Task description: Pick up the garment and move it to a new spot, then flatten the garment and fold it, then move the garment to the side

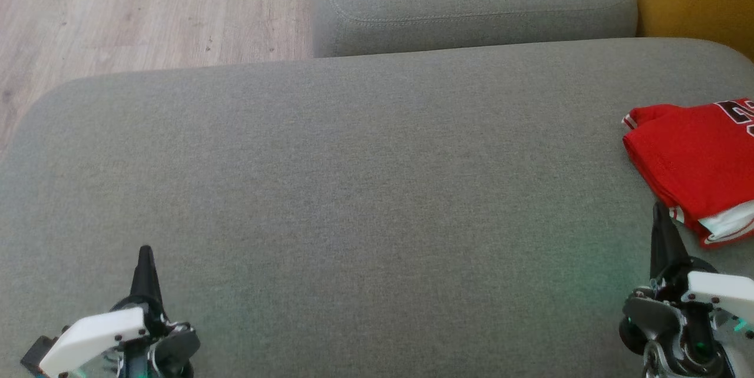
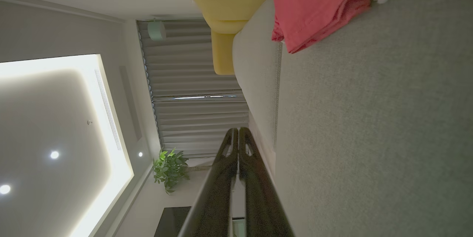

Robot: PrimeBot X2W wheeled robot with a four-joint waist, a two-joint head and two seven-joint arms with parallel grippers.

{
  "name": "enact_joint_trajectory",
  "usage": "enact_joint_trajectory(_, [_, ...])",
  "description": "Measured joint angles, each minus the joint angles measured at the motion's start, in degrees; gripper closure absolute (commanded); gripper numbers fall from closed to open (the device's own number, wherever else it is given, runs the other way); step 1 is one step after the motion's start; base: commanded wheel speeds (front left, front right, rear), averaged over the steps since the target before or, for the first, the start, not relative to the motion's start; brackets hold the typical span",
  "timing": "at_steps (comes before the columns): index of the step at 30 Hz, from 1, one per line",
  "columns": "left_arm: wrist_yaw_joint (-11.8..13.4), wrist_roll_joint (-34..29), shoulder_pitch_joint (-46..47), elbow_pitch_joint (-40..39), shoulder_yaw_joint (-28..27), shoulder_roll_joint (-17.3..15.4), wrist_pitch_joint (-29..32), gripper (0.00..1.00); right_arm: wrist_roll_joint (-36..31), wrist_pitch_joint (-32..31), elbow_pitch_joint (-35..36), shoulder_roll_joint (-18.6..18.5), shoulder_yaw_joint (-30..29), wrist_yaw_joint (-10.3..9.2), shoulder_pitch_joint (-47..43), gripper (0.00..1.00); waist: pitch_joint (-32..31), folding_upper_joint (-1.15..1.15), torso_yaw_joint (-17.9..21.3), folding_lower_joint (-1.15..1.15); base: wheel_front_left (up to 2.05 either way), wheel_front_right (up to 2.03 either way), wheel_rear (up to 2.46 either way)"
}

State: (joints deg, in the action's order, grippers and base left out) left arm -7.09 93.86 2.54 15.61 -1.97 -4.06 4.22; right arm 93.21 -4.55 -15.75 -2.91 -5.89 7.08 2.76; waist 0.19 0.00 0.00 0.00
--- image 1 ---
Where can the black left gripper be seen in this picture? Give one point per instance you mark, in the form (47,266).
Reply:
(174,345)

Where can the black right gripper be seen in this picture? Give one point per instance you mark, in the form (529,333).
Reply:
(660,319)

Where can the red and white basketball jersey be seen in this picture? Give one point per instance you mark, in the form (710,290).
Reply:
(695,160)

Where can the large grey sofa ottoman cushion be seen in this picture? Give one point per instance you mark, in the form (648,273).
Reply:
(353,201)

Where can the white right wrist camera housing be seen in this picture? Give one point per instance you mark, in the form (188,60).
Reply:
(724,289)

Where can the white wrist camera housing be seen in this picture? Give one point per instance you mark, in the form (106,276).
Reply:
(724,289)
(88,340)

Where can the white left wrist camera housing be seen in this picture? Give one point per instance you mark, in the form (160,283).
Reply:
(88,340)

